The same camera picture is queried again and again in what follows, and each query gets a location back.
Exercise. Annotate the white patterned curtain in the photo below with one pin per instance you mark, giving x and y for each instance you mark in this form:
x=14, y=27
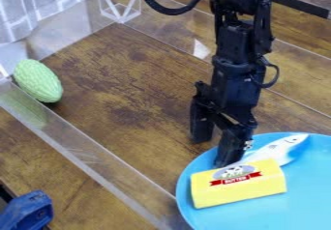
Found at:
x=22, y=14

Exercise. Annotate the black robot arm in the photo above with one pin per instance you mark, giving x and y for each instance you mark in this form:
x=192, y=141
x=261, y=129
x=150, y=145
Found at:
x=243, y=31

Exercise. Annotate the green bitter gourd toy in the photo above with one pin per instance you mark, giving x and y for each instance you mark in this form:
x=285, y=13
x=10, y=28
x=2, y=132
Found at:
x=38, y=81

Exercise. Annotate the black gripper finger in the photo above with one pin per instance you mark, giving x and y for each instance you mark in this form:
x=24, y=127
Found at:
x=202, y=125
x=235, y=142

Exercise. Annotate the clear acrylic front barrier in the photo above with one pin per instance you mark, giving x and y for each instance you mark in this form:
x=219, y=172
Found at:
x=133, y=188

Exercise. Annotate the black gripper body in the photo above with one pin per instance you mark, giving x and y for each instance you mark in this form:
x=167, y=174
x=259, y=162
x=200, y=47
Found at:
x=233, y=93

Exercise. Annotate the blue clamp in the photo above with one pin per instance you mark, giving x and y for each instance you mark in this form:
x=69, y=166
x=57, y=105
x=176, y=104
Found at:
x=29, y=212

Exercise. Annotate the yellow butter block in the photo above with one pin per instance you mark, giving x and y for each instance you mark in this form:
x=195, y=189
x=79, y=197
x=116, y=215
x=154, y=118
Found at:
x=238, y=182

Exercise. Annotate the white toy fish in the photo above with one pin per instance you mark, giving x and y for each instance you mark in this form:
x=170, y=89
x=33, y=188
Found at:
x=284, y=150

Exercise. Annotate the clear acrylic corner bracket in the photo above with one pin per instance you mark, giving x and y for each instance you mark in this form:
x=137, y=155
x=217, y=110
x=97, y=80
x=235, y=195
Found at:
x=120, y=10

